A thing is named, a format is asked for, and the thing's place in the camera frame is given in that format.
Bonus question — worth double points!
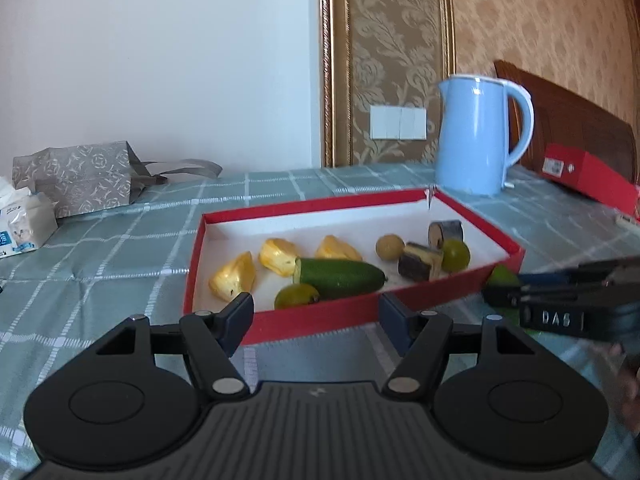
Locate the grey patterned gift bag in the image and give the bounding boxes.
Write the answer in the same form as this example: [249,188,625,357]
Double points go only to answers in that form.
[11,141,223,219]

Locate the dark-skinned eggplant chunk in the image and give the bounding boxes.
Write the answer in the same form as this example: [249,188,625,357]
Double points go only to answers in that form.
[398,242,444,283]

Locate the white wall switch panel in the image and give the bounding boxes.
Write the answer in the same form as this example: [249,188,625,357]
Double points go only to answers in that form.
[370,105,428,141]

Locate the yellow bell pepper piece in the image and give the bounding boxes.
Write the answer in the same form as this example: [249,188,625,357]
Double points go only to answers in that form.
[258,238,301,277]
[208,251,257,304]
[314,235,363,262]

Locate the light blue electric kettle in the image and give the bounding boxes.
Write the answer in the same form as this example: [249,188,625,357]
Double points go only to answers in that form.
[434,74,535,197]

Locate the green tomato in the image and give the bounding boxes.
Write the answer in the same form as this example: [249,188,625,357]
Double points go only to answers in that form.
[273,283,321,311]
[441,238,472,274]

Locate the red box lid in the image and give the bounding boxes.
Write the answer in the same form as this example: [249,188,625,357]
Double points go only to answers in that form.
[542,142,640,221]

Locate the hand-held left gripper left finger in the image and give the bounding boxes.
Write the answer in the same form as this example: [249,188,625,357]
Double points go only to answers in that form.
[95,291,256,401]

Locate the gold wall frame moulding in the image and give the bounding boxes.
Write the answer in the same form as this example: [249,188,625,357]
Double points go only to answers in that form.
[318,0,456,168]

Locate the green cucumber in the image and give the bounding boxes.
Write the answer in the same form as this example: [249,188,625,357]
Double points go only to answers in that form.
[486,264,524,292]
[292,257,389,302]

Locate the white tissue pack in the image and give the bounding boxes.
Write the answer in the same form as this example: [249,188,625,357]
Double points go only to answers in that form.
[0,176,59,260]

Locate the person's right hand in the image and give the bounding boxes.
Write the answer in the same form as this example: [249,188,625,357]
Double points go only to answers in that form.
[597,342,640,433]

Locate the red cardboard box tray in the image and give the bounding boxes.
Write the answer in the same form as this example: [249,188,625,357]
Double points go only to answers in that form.
[182,186,526,346]

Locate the green checked tablecloth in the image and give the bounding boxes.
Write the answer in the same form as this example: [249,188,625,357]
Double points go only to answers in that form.
[0,162,640,480]

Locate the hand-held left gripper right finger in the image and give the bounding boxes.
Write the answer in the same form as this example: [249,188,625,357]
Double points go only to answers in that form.
[378,292,538,400]

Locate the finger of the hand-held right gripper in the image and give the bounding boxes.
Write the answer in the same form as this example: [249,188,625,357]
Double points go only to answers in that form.
[517,256,640,286]
[481,280,640,311]

